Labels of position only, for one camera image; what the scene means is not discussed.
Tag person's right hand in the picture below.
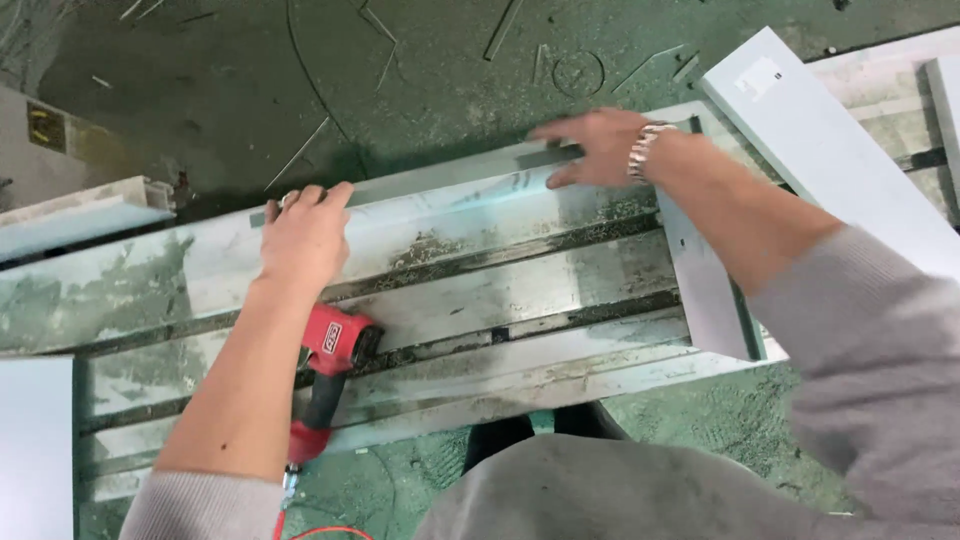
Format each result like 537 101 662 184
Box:
528 107 646 190

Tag person's left hand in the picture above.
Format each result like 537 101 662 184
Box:
258 182 355 291

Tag long white panel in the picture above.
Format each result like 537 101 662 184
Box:
0 101 710 358

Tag silver metal wristwatch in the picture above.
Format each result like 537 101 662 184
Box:
627 120 681 187

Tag red pneumatic nail gun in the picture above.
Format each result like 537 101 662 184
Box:
286 302 385 468

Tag slatted worn workbench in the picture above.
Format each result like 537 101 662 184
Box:
73 30 960 505

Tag short white end panel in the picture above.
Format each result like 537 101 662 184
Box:
655 186 753 363

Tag scattered thin scrap strips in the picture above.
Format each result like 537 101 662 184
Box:
90 0 702 193

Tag wide white board with label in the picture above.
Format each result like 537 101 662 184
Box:
700 26 960 282

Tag beige grooved board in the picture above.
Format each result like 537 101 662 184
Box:
0 175 177 264

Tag black shoe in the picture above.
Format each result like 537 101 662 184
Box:
460 413 537 475
553 400 633 444

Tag grey machine with yellow label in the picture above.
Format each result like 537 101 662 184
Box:
0 81 102 215

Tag plain white board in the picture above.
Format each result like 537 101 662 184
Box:
0 355 76 540

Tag narrow white board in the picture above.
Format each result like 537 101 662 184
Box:
924 54 960 215

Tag person's grey sweater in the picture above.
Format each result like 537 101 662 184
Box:
118 223 960 540

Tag red air hose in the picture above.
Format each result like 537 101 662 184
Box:
271 463 375 540

